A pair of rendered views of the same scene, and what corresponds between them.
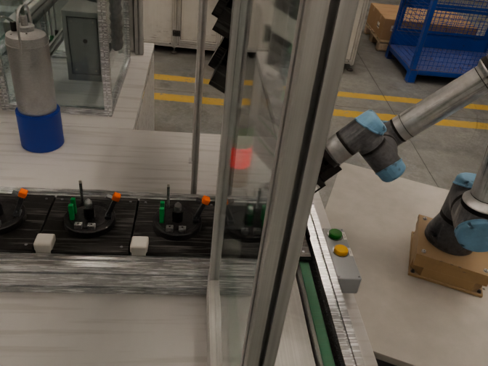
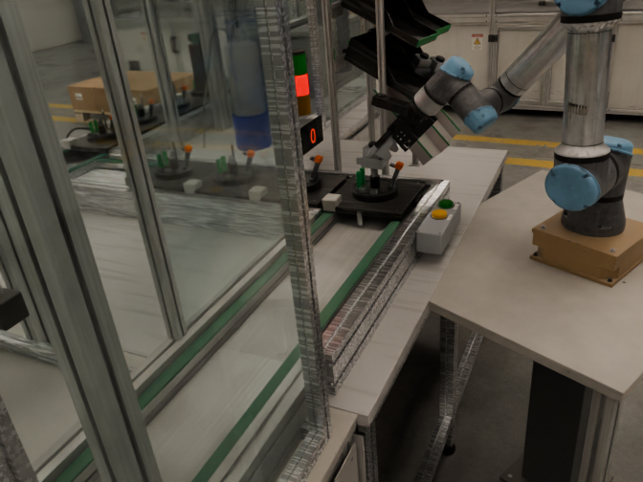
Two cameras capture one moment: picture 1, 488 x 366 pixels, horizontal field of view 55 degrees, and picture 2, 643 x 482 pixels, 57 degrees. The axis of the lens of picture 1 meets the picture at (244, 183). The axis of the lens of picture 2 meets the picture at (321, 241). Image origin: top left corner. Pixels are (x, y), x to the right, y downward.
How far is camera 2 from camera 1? 0.95 m
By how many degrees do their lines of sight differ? 31
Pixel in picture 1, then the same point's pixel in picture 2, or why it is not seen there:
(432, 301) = (539, 281)
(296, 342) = (343, 271)
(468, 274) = (590, 254)
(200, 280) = not seen: hidden behind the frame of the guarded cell
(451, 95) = (546, 32)
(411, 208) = not seen: hidden behind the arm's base
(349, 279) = (428, 234)
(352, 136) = (433, 81)
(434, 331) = (516, 300)
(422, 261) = (540, 238)
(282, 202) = not seen: outside the picture
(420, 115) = (521, 62)
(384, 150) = (465, 95)
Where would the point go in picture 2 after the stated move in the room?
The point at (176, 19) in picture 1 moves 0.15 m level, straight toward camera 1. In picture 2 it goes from (490, 76) to (487, 79)
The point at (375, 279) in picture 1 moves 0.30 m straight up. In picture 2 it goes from (485, 256) to (491, 150)
